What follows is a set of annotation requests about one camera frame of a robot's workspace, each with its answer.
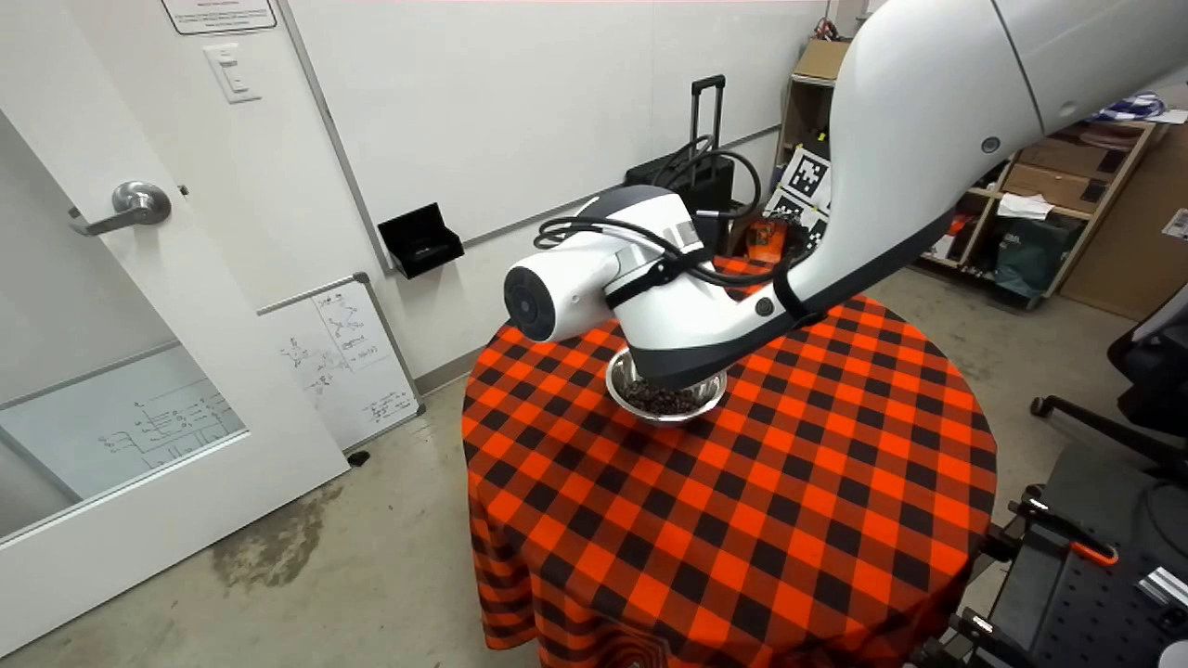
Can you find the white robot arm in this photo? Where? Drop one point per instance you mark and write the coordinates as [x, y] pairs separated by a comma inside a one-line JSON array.
[[916, 134]]

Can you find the silver metal bowl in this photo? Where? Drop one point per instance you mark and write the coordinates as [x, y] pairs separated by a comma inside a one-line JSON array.
[[644, 400]]

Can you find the orange black floor item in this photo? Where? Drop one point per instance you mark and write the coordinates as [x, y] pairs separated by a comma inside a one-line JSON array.
[[761, 243]]

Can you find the black rolling suitcase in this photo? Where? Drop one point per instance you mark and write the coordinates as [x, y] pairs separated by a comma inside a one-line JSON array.
[[707, 172]]

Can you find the orange black checkered tablecloth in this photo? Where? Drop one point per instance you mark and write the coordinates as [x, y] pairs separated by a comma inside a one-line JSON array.
[[765, 520]]

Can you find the small leaning whiteboard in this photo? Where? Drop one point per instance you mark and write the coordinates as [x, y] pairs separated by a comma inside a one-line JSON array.
[[341, 365]]

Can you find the black white marker cube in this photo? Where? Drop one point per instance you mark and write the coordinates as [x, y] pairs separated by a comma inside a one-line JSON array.
[[805, 181]]

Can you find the cardboard box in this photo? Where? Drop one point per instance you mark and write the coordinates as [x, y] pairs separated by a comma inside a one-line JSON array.
[[821, 62]]

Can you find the teal bin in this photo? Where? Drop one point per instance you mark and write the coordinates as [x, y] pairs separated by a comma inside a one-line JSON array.
[[1025, 253]]

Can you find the white door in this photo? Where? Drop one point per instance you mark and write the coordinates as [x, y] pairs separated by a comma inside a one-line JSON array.
[[134, 308]]

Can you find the brown wooden cabinet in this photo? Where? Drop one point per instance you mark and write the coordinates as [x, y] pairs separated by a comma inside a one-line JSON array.
[[1137, 235]]

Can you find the black office chair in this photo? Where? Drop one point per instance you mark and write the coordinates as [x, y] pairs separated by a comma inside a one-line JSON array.
[[1151, 373]]

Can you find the black wall holder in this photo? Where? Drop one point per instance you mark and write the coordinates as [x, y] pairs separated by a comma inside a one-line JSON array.
[[420, 243]]

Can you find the large wall whiteboard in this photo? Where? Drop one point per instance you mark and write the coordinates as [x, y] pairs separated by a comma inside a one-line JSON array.
[[496, 99]]

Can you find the white light switch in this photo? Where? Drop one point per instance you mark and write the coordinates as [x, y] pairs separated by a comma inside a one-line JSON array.
[[230, 76]]

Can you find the white wall sign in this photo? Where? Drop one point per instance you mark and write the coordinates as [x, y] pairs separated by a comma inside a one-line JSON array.
[[219, 14]]

